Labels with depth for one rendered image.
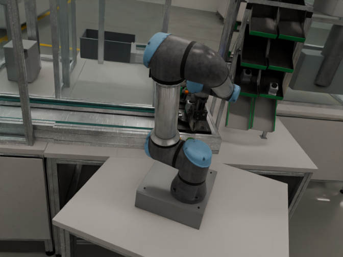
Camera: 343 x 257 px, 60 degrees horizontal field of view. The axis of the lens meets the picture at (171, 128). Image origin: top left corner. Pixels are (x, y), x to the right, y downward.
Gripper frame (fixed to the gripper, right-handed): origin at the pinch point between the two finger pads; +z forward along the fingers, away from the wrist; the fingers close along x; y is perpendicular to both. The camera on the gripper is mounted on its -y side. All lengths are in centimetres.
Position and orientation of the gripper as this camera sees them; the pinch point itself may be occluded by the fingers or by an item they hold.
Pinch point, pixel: (193, 127)
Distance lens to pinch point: 153.3
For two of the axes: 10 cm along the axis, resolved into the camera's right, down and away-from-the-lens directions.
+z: -1.4, 8.5, 5.1
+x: 9.9, 0.7, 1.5
